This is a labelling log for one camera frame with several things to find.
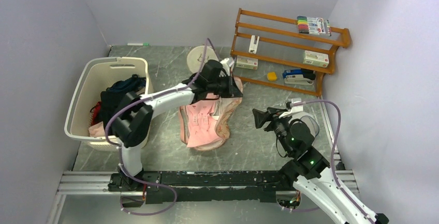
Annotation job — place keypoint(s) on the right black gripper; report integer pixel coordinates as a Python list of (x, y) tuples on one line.
[(262, 117)]

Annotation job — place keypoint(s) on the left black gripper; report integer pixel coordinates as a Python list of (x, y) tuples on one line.
[(233, 90)]

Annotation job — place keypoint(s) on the pink floral mesh laundry bag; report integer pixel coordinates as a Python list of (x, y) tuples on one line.
[(225, 108)]

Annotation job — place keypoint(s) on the pink bra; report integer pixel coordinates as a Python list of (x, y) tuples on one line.
[(201, 124)]

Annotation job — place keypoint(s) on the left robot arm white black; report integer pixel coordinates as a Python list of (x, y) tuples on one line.
[(131, 122)]

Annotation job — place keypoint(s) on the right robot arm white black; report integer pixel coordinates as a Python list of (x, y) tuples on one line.
[(308, 171)]

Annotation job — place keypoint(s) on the round beige mesh bag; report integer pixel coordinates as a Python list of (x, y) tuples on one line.
[(199, 55)]

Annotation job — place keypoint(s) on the white dome mesh bag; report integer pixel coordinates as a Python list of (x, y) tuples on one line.
[(310, 121)]

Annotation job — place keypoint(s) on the cream plastic laundry basket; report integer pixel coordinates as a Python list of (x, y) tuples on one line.
[(83, 122)]

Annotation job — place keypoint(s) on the white box left shelf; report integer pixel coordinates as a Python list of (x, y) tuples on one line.
[(247, 63)]

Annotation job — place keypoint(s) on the white box shelf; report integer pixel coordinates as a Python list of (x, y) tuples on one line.
[(316, 59), (247, 63)]

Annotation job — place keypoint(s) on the yellow small object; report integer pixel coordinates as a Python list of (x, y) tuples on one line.
[(271, 76)]

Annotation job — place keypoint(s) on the white small device on shelf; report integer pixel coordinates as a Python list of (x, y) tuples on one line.
[(254, 41)]

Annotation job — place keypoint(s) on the white stapler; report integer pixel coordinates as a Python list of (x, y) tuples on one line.
[(299, 81)]

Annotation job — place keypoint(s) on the blue black stapler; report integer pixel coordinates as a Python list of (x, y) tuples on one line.
[(308, 74)]

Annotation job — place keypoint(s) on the wooden shelf rack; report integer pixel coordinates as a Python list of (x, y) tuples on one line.
[(281, 47)]

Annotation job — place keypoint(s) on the white box right shelf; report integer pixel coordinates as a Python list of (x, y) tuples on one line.
[(316, 59)]

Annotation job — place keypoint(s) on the coloured marker pen pack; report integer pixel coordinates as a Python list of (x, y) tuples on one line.
[(313, 26)]

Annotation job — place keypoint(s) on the white green marker pen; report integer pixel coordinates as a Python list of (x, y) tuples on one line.
[(138, 44)]

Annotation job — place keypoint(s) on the dark clothes in basket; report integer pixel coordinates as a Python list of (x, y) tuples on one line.
[(110, 99)]

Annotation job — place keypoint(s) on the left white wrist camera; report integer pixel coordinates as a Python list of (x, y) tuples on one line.
[(228, 64)]

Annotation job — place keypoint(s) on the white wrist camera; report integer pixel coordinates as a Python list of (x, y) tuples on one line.
[(228, 64), (291, 107)]

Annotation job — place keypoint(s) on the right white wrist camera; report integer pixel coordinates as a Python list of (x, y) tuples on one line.
[(291, 107)]

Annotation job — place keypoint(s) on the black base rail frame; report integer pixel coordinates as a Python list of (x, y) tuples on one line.
[(186, 186)]

